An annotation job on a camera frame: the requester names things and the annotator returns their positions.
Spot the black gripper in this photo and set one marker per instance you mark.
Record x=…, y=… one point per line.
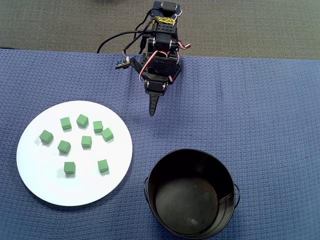
x=156, y=86

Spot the green cube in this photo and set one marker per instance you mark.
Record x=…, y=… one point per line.
x=46, y=136
x=82, y=121
x=107, y=134
x=86, y=141
x=69, y=167
x=98, y=126
x=64, y=146
x=66, y=123
x=103, y=166

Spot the white round plate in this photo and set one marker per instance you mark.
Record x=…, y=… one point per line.
x=50, y=185

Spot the blue woven cloth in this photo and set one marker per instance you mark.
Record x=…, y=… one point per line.
x=225, y=112

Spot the black round bowl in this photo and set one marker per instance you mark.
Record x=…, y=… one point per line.
x=187, y=200

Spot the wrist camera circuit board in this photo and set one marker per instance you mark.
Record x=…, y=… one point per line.
x=122, y=64

